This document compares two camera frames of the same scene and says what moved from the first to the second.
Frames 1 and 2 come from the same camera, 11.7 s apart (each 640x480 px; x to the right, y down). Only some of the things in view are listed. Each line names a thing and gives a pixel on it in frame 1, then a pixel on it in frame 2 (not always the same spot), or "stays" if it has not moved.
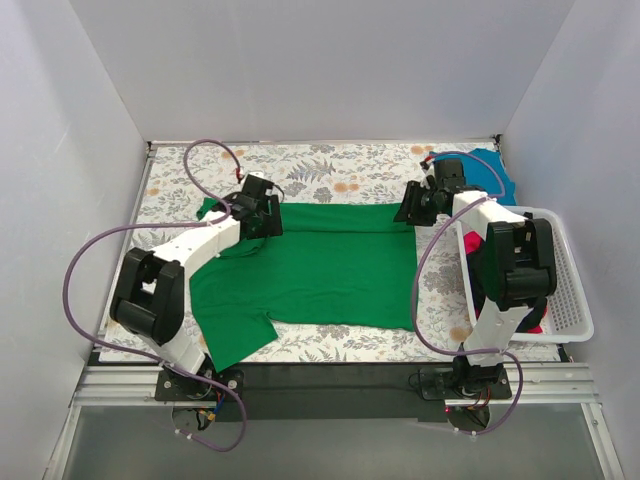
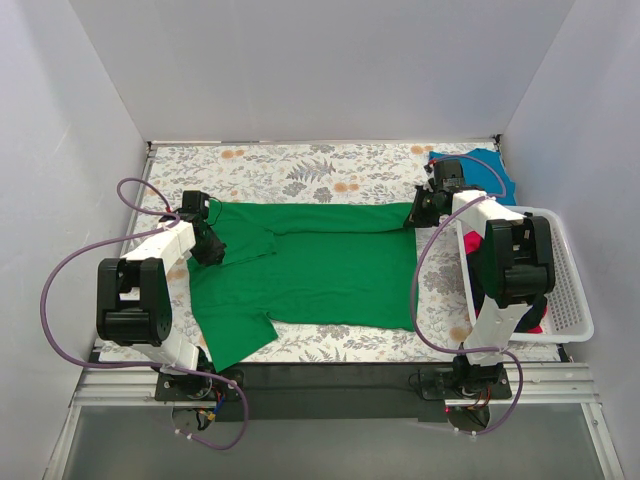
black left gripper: (273, 215) -> (211, 248)
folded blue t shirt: (483, 168) stays
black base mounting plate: (421, 392) stays
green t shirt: (350, 265) stays
